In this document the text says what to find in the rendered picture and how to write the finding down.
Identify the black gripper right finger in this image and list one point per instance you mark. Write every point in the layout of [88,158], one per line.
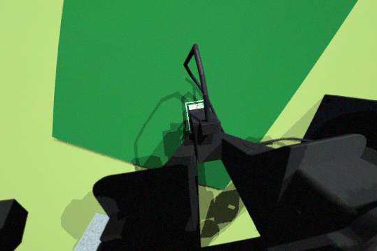
[263,175]

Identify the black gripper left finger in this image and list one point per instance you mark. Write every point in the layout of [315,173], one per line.
[176,182]

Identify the green circuit board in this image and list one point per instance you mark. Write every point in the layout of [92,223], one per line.
[121,88]

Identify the black square panel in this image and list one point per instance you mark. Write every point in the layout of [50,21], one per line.
[339,115]

